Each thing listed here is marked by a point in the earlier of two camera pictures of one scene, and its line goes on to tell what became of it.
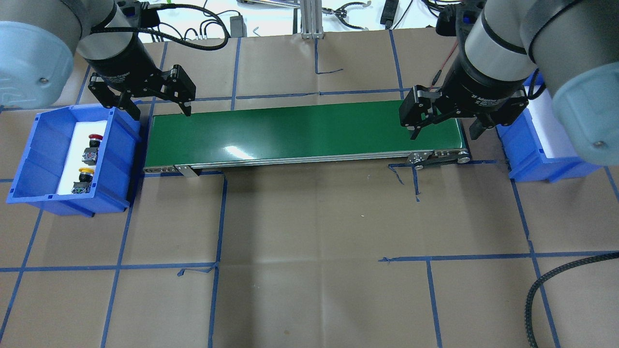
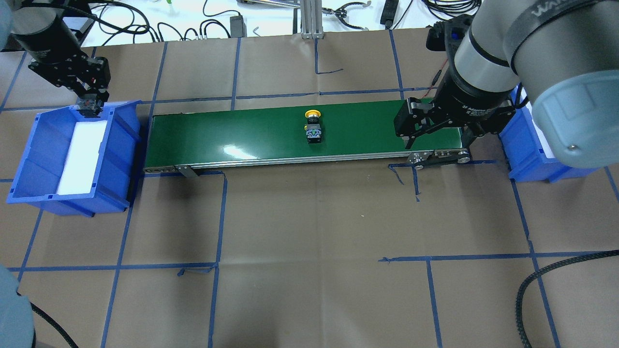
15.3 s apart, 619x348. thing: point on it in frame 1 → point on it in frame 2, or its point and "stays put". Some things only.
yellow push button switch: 83,186 → 313,131
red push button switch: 90,154 → 88,107
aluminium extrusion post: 311,20 stays put
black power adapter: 238,28 stays put
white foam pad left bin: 80,140 stays put
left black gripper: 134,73 → 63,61
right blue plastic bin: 524,154 stays put
